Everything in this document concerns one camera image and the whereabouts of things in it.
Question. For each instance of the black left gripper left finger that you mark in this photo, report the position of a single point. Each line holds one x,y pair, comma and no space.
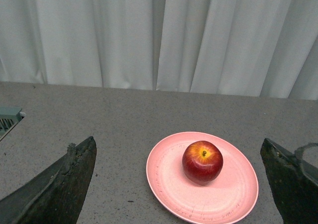
57,194

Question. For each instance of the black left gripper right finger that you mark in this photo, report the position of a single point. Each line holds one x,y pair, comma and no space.
293,182

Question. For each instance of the red apple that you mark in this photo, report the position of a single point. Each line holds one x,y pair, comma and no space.
202,162

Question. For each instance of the white curtain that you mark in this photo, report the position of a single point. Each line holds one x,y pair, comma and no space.
263,48

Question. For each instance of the pink plate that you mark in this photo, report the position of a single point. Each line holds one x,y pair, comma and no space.
226,200

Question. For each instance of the grey-green slotted device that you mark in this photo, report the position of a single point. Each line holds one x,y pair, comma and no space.
9,118

